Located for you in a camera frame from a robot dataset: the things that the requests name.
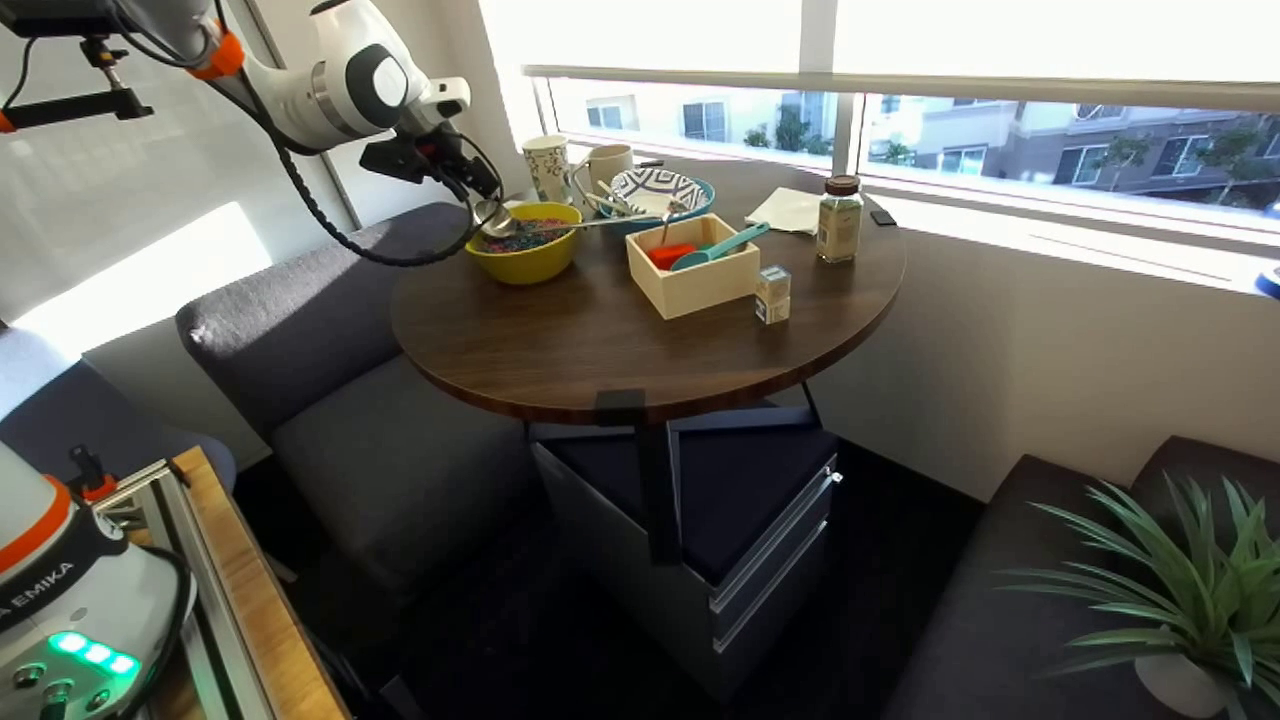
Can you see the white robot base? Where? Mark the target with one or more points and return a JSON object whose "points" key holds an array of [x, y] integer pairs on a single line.
{"points": [[83, 604]]}

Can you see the blue bowl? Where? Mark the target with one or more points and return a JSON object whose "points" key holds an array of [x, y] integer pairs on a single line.
{"points": [[641, 218]]}

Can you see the dark grey bench seat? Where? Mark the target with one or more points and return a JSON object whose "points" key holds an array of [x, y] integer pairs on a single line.
{"points": [[397, 473]]}

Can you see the dark sofa with plant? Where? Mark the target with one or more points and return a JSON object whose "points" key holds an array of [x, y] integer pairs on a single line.
{"points": [[991, 653]]}

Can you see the teal measuring spoon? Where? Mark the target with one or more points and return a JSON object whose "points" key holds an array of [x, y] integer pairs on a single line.
{"points": [[720, 246]]}

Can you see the black camera stand bar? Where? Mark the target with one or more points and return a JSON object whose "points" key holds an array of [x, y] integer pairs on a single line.
{"points": [[122, 106]]}

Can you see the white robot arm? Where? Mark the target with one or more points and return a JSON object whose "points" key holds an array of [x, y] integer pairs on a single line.
{"points": [[356, 87]]}

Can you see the patterned paper cup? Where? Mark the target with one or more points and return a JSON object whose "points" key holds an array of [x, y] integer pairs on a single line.
{"points": [[546, 164]]}

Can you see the colourful cereal pieces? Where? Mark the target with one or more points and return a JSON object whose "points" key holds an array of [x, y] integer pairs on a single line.
{"points": [[520, 238]]}

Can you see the beige ceramic cup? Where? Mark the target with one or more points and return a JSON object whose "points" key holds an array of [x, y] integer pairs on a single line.
{"points": [[604, 161]]}

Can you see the glass jar with dark lid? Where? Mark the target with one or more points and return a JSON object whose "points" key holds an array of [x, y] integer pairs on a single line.
{"points": [[841, 218]]}

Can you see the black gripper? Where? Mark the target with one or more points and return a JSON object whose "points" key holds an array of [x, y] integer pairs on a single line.
{"points": [[443, 155]]}

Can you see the orange object in box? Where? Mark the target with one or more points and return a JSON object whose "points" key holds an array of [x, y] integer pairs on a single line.
{"points": [[670, 255]]}

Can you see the light wooden box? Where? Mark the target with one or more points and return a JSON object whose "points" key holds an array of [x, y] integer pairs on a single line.
{"points": [[702, 286]]}

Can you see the green potted plant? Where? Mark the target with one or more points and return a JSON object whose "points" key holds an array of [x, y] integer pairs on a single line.
{"points": [[1186, 599]]}

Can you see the aluminium frame rails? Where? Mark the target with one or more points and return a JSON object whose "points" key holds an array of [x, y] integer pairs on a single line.
{"points": [[185, 600]]}

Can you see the white paper napkin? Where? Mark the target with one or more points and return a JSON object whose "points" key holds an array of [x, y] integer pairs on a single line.
{"points": [[788, 211]]}

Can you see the wooden robot mounting platform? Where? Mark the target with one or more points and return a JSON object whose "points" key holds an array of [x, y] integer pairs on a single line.
{"points": [[281, 651]]}

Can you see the yellow bowl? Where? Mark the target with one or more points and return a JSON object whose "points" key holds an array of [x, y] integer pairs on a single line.
{"points": [[538, 261]]}

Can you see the grey filing cabinet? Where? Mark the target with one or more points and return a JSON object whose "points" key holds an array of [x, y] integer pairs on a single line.
{"points": [[753, 528]]}

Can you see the round dark wooden table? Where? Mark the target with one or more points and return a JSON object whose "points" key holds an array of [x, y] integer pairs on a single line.
{"points": [[588, 346]]}

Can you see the black and white patterned bowl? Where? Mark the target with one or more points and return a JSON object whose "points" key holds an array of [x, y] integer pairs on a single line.
{"points": [[658, 195]]}

